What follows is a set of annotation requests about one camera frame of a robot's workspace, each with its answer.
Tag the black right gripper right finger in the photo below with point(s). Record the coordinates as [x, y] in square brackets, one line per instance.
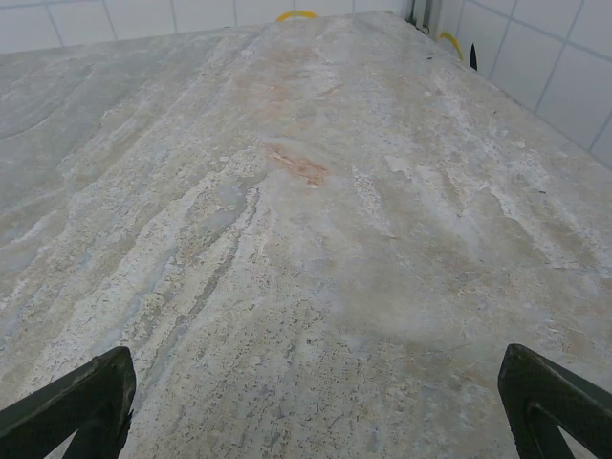
[526, 382]

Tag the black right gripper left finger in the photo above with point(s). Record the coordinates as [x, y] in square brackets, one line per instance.
[95, 397]

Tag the aluminium frame corner post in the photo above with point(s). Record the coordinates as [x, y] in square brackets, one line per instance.
[421, 12]

